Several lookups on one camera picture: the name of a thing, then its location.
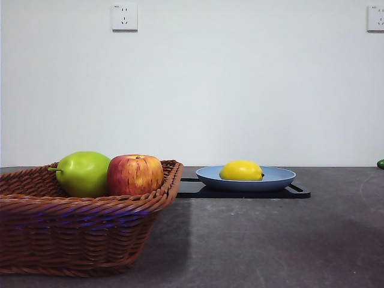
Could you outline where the black rectangular tray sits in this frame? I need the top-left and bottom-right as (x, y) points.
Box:
(176, 177), (311, 199)

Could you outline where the yellow lemon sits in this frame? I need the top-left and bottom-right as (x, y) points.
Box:
(219, 160), (265, 182)

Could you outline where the brown woven wicker basket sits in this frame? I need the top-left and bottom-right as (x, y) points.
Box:
(0, 160), (184, 277)

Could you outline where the green apple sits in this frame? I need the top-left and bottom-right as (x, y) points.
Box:
(47, 151), (112, 199)

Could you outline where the red apple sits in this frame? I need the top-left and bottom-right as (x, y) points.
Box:
(107, 154), (164, 196)

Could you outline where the light blue plate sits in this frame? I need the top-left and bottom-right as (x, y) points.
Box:
(195, 165), (297, 193)

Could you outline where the white wall socket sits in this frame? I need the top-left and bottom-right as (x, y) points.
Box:
(112, 3), (139, 32)
(367, 5), (384, 33)

